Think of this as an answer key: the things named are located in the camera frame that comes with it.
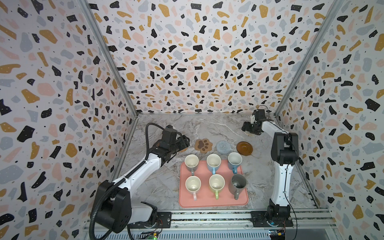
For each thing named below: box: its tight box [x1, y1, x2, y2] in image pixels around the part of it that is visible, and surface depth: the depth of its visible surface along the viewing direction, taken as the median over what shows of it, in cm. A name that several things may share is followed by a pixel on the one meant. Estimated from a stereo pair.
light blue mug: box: [227, 152, 243, 174], surface depth 88 cm
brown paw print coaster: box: [194, 138, 213, 154], surface depth 105 cm
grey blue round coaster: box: [216, 140, 232, 155], surface depth 105 cm
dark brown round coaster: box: [236, 141, 253, 156], surface depth 104 cm
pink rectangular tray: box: [179, 160, 249, 208], surface depth 84 cm
